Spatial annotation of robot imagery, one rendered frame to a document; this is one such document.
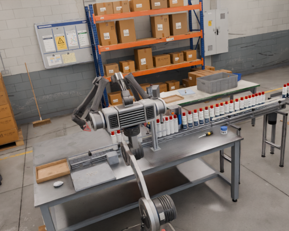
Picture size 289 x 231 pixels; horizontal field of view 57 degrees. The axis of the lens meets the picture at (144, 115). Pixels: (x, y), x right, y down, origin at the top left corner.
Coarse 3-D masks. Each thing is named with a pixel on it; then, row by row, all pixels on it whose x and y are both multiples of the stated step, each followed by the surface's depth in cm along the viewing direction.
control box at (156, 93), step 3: (153, 87) 262; (156, 87) 261; (153, 90) 255; (156, 90) 256; (159, 90) 270; (153, 93) 257; (156, 93) 256; (159, 93) 270; (153, 96) 258; (156, 96) 257; (159, 96) 270
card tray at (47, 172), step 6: (54, 162) 268; (60, 162) 271; (66, 162) 271; (36, 168) 263; (42, 168) 265; (48, 168) 264; (54, 168) 263; (60, 168) 261; (66, 168) 260; (36, 174) 251; (42, 174) 255; (48, 174) 253; (54, 174) 252; (60, 174) 247; (66, 174) 249; (36, 180) 240; (42, 180) 242
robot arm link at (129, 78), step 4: (124, 76) 243; (128, 76) 243; (132, 76) 242; (128, 80) 242; (132, 80) 240; (132, 84) 240; (136, 84) 237; (136, 88) 236; (140, 88) 235; (140, 92) 233; (144, 92) 233; (144, 96) 231; (148, 96) 230; (152, 96) 231
